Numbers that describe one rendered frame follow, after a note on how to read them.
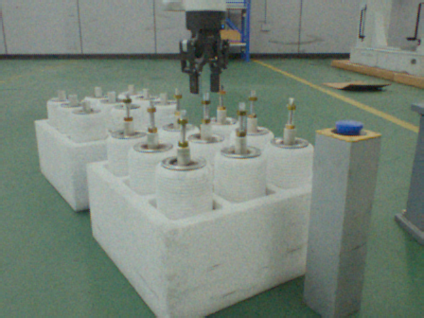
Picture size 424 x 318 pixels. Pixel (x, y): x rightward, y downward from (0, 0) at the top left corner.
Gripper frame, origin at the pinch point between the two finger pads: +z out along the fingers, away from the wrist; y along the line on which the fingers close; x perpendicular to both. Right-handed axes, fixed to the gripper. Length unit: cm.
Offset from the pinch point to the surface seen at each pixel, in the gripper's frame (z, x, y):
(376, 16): -26, 73, 459
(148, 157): 11.0, 2.5, -14.8
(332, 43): 10, 184, 654
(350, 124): 2.5, -30.1, -6.2
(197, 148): 11.1, -1.0, -4.6
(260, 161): 11.0, -15.3, -5.7
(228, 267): 27.4, -14.7, -15.1
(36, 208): 35, 51, -8
